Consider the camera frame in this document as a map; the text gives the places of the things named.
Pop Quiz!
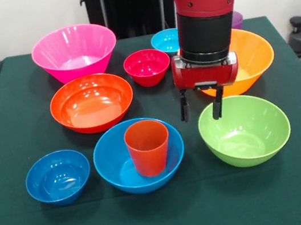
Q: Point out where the small light blue bowl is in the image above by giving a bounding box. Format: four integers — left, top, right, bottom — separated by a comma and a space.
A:
149, 27, 182, 58

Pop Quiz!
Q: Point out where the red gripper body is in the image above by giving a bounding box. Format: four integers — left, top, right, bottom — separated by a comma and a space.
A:
169, 46, 242, 95

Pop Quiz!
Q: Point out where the large orange bowl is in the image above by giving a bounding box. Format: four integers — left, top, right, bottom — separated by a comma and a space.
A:
175, 22, 280, 104

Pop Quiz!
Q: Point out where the purple translucent cup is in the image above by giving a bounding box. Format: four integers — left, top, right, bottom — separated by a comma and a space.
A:
230, 10, 246, 31

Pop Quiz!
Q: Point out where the medium light blue bowl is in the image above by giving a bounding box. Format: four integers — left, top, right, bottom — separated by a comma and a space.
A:
88, 111, 192, 201

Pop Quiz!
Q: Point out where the large pink bowl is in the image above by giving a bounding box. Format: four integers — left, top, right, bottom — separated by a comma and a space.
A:
27, 18, 123, 89

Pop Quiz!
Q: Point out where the green bowl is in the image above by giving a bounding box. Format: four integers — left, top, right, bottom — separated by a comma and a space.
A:
194, 87, 296, 175

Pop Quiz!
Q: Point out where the wide red-orange bowl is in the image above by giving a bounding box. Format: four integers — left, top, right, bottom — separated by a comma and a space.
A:
45, 68, 139, 141

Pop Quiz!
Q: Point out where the small dark blue bowl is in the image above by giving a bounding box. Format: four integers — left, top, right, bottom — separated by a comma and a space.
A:
21, 145, 96, 212

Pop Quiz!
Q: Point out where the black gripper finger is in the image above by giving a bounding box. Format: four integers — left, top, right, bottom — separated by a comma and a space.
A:
176, 89, 192, 123
208, 85, 228, 121

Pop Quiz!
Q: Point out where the small crimson bowl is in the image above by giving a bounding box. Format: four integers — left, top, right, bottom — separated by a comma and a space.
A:
121, 45, 174, 91

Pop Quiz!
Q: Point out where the red-orange plastic cup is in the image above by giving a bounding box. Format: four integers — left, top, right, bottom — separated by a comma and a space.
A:
121, 116, 176, 181

